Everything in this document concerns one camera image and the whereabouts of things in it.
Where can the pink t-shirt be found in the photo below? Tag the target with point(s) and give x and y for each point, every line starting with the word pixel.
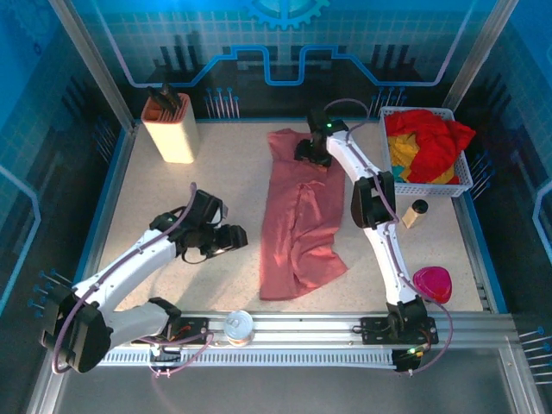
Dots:
pixel 293 224

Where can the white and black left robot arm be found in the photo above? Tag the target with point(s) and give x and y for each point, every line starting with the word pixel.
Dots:
pixel 129 263

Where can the tin can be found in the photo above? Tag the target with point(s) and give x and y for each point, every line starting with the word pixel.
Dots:
pixel 237 328

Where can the teal t-shirt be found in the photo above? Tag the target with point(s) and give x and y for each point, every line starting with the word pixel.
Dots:
pixel 399 174

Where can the yellow t-shirt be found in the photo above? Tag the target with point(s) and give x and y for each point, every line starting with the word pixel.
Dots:
pixel 405 151

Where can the beige knife block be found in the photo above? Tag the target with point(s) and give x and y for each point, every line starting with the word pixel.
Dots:
pixel 172 138

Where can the spice jar with black lid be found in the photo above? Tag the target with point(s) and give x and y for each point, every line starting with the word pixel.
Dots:
pixel 412 217

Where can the red t-shirt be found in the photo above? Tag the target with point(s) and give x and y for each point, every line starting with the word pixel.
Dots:
pixel 431 133

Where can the white plastic basket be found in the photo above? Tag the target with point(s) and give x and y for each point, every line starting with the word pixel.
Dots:
pixel 465 172

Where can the pink plastic container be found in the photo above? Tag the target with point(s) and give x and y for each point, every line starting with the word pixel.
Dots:
pixel 431 284

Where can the black controller box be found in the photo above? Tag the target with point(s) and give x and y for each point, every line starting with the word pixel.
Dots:
pixel 405 362

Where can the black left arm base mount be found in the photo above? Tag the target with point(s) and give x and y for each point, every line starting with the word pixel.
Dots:
pixel 194 328

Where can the aluminium mounting rail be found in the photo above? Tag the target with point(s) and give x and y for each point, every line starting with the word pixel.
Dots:
pixel 302 323

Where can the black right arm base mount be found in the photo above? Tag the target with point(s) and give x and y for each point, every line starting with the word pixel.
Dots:
pixel 375 330

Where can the aluminium frame post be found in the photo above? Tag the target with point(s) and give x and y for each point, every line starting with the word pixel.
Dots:
pixel 478 56
pixel 95 64

